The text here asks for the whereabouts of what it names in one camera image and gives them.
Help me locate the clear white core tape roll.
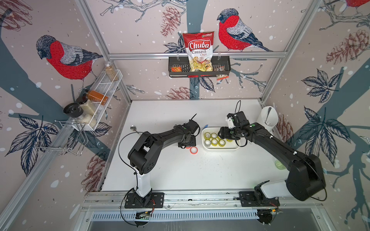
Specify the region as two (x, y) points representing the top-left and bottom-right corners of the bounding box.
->
(204, 140), (212, 147)

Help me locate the white storage box tray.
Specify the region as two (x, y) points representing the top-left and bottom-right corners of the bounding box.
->
(201, 127), (240, 152)

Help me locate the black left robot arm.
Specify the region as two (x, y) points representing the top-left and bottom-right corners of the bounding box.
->
(128, 119), (200, 198)

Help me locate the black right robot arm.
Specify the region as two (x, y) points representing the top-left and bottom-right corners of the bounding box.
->
(218, 111), (326, 205)

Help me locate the white utensil holder cup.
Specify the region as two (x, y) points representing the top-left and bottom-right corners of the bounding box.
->
(257, 106), (278, 132)

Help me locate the small snack packet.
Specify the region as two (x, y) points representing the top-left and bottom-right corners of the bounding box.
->
(216, 66), (229, 81)

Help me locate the metal spoon on table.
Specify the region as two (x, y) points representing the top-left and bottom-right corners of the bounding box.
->
(130, 125), (142, 134)

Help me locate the green glass cup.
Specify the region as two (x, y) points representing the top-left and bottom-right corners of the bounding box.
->
(274, 159), (286, 170)

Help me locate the Chuba cassava chips bag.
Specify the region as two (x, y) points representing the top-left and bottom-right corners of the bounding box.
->
(183, 32), (214, 72)

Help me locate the clear spice jar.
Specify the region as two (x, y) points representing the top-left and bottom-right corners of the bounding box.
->
(105, 62), (119, 81)

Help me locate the orange spice bottle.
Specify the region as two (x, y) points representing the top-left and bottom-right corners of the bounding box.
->
(86, 90), (109, 105)

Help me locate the black lid spice jar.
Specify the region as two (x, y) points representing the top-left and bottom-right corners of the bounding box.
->
(63, 103), (89, 123)

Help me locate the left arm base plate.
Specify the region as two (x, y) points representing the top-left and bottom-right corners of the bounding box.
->
(124, 190), (164, 209)

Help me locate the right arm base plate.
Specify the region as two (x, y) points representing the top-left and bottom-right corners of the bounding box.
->
(236, 181), (280, 208)

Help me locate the black wire wall basket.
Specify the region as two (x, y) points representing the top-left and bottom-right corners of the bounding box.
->
(168, 56), (231, 78)

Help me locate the white wire spice rack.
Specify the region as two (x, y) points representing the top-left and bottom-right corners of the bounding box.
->
(72, 69), (123, 131)

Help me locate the chrome wire rack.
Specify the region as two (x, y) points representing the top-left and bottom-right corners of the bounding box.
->
(33, 120), (89, 157)

